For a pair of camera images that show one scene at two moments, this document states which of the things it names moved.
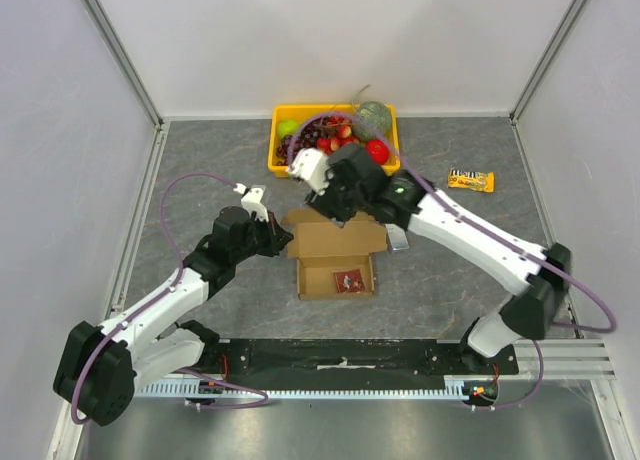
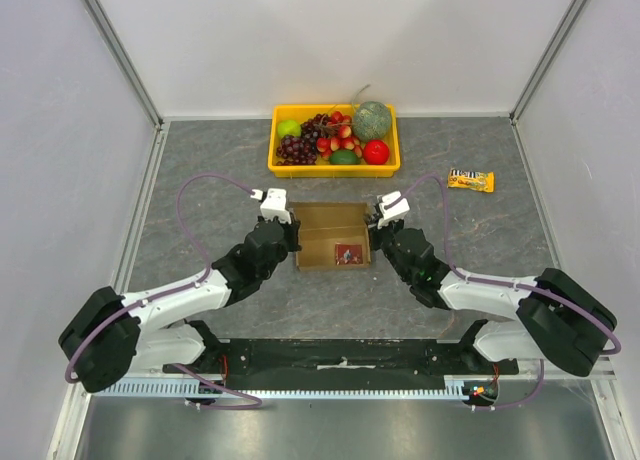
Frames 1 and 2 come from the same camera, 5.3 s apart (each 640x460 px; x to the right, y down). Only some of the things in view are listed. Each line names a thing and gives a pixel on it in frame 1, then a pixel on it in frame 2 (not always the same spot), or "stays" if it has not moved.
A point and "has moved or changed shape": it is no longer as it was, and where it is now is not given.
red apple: [378, 150] stays
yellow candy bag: [478, 181] stays
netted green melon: [371, 120] stays
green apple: [287, 127] stays
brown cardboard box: [334, 261] has moved or changed shape
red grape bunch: [339, 133] stays
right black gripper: [329, 203] -> [380, 232]
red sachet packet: [349, 281] -> [348, 254]
